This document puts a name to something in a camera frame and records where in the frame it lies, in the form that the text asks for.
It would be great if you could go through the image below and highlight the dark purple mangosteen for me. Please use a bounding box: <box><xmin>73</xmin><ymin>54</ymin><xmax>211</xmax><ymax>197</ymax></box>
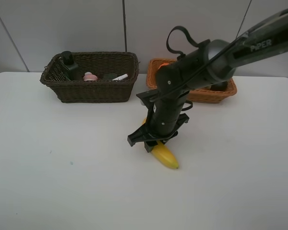
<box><xmin>210</xmin><ymin>81</ymin><xmax>228</xmax><ymax>92</ymax></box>

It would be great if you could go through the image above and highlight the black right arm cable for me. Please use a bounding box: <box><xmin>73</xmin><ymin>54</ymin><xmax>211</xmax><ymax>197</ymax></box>
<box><xmin>147</xmin><ymin>0</ymin><xmax>254</xmax><ymax>113</ymax></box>

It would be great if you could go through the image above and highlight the yellow banana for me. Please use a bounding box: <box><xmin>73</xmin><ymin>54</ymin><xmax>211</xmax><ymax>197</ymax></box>
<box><xmin>141</xmin><ymin>118</ymin><xmax>180</xmax><ymax>170</ymax></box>

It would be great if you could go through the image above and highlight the pink bottle white cap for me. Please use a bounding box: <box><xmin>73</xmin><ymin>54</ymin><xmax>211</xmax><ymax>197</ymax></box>
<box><xmin>83</xmin><ymin>72</ymin><xmax>98</xmax><ymax>81</ymax></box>

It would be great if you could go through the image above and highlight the black plastic bottle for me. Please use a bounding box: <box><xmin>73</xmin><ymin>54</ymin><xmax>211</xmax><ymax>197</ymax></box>
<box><xmin>60</xmin><ymin>51</ymin><xmax>83</xmax><ymax>81</ymax></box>

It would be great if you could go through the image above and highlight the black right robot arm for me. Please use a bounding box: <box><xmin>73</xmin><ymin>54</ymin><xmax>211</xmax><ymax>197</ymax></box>
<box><xmin>127</xmin><ymin>9</ymin><xmax>288</xmax><ymax>151</ymax></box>

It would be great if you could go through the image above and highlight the black whiteboard eraser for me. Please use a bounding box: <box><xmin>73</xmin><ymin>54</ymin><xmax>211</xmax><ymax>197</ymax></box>
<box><xmin>103</xmin><ymin>73</ymin><xmax>118</xmax><ymax>81</ymax></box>

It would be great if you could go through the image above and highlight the orange wicker basket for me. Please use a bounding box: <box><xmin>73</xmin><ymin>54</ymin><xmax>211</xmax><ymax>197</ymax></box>
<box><xmin>146</xmin><ymin>58</ymin><xmax>237</xmax><ymax>104</ymax></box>

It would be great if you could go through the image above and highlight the white marker pink cap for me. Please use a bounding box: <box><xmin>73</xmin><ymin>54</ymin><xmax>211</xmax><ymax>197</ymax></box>
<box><xmin>113</xmin><ymin>74</ymin><xmax>128</xmax><ymax>81</ymax></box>

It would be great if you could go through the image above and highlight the dark brown wicker basket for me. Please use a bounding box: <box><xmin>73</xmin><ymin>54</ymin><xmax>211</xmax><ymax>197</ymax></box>
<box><xmin>40</xmin><ymin>52</ymin><xmax>139</xmax><ymax>103</ymax></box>

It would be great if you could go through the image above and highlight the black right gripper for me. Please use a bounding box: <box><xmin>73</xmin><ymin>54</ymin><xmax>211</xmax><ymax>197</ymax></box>
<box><xmin>127</xmin><ymin>90</ymin><xmax>190</xmax><ymax>152</ymax></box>

